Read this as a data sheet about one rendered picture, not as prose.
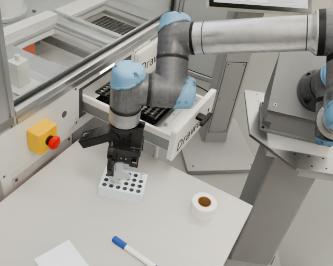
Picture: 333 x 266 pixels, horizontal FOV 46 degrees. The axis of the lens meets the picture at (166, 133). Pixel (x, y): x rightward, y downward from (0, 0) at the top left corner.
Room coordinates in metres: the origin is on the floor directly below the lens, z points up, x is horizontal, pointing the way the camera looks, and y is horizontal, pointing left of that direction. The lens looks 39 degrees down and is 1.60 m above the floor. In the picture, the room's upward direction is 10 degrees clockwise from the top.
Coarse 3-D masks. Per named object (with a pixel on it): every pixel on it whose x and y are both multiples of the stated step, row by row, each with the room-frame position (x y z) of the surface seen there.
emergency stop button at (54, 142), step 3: (51, 138) 0.77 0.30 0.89; (54, 138) 0.77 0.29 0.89; (57, 138) 0.78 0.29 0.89; (51, 141) 0.76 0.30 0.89; (54, 141) 0.76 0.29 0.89; (57, 141) 0.77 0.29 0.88; (60, 141) 0.79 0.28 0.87; (48, 144) 0.76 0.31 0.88; (51, 144) 0.76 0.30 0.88; (54, 144) 0.76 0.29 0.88; (57, 144) 0.77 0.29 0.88; (51, 147) 0.76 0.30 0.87; (54, 147) 0.76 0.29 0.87; (57, 147) 0.77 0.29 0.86
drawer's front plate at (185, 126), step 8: (208, 96) 1.06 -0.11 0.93; (200, 104) 1.00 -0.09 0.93; (208, 104) 1.06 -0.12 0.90; (192, 112) 0.95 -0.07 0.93; (200, 112) 1.00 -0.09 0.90; (208, 112) 1.08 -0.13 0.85; (184, 120) 0.91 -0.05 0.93; (192, 120) 0.94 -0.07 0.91; (176, 128) 0.86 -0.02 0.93; (184, 128) 0.89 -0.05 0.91; (192, 128) 0.96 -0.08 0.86; (176, 136) 0.84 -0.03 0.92; (184, 136) 0.91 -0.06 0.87; (176, 144) 0.85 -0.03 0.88; (184, 144) 0.92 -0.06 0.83; (168, 152) 0.84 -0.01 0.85; (176, 152) 0.86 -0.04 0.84
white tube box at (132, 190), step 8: (104, 176) 0.76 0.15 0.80; (136, 176) 0.79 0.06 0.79; (144, 176) 0.78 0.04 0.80; (104, 184) 0.73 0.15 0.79; (112, 184) 0.73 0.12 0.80; (120, 184) 0.74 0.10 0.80; (128, 184) 0.74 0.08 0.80; (136, 184) 0.75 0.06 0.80; (144, 184) 0.75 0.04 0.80; (104, 192) 0.71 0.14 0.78; (112, 192) 0.71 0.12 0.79; (120, 192) 0.71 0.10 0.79; (128, 192) 0.71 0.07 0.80; (136, 192) 0.73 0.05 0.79; (120, 200) 0.71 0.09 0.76; (128, 200) 0.71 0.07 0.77; (136, 200) 0.71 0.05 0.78
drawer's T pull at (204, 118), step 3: (198, 114) 0.97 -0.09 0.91; (201, 114) 0.98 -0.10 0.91; (207, 114) 0.98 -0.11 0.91; (210, 114) 0.98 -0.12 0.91; (198, 117) 0.96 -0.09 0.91; (201, 117) 0.96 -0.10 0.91; (204, 117) 0.96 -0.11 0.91; (207, 117) 0.96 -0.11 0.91; (210, 117) 0.98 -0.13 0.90; (201, 120) 0.95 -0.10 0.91; (204, 120) 0.94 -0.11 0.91; (207, 120) 0.96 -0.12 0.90; (201, 123) 0.93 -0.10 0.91; (204, 123) 0.93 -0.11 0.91; (201, 126) 0.93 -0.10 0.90
